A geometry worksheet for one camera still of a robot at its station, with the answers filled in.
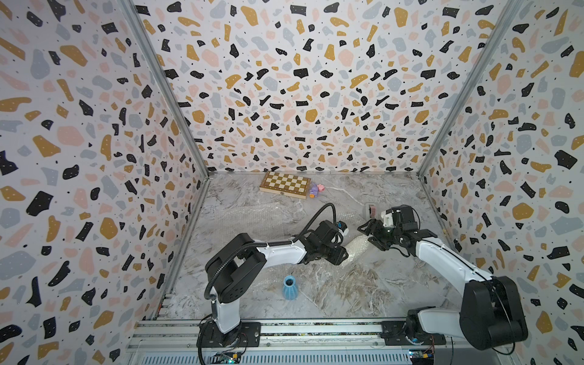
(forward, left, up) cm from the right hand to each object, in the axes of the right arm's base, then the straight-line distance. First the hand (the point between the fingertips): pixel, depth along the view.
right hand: (363, 232), depth 87 cm
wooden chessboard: (+31, +33, -7) cm, 45 cm away
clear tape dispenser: (+14, -7, -6) cm, 17 cm away
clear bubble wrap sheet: (-13, -3, -12) cm, 18 cm away
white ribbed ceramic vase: (-5, +4, -4) cm, 8 cm away
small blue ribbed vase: (-22, +27, -1) cm, 34 cm away
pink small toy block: (+30, +16, -8) cm, 35 cm away
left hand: (-6, +6, -4) cm, 10 cm away
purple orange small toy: (+27, +19, -7) cm, 34 cm away
